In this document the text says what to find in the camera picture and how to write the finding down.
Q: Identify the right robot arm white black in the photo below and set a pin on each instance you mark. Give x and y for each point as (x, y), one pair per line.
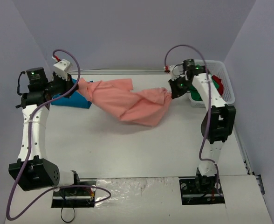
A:
(217, 124)

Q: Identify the green t shirt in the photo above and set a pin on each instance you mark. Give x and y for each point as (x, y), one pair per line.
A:
(194, 93)

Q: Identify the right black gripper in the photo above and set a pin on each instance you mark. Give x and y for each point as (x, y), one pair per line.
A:
(175, 87)

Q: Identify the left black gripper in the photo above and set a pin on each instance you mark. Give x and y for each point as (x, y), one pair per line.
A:
(68, 85)

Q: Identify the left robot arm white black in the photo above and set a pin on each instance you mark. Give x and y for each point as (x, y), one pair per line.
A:
(32, 170)

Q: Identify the blue folded t shirt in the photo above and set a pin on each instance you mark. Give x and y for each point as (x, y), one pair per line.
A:
(75, 100)

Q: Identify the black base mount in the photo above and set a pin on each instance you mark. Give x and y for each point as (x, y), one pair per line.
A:
(196, 191)
(73, 198)

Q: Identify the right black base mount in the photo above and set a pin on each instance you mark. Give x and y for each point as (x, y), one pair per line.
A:
(196, 191)

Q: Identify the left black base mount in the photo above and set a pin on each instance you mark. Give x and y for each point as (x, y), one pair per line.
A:
(73, 198)

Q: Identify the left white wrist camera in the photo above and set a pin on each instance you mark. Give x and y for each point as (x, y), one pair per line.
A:
(61, 67)

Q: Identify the white plastic basket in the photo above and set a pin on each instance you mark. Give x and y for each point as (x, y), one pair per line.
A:
(218, 69)

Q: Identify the red t shirt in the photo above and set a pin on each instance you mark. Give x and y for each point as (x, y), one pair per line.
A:
(218, 84)

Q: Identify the pink t shirt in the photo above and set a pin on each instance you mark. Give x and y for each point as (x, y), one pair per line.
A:
(117, 98)

